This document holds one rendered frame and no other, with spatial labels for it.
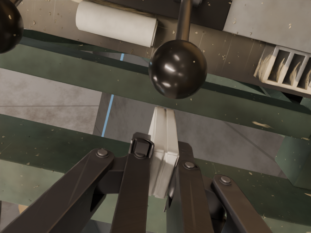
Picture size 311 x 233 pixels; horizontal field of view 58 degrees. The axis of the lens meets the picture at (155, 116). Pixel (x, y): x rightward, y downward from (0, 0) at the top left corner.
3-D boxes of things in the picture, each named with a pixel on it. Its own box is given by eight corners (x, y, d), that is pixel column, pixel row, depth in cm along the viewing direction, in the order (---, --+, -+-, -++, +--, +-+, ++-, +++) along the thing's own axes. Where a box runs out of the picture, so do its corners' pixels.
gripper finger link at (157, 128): (152, 198, 16) (139, 195, 16) (155, 141, 22) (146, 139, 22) (165, 152, 15) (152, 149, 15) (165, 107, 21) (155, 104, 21)
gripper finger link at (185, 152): (177, 185, 13) (236, 199, 14) (173, 138, 18) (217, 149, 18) (168, 210, 14) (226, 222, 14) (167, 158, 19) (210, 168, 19)
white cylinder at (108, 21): (81, 28, 31) (152, 45, 31) (73, 30, 28) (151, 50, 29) (85, -1, 30) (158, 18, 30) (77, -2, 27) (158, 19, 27)
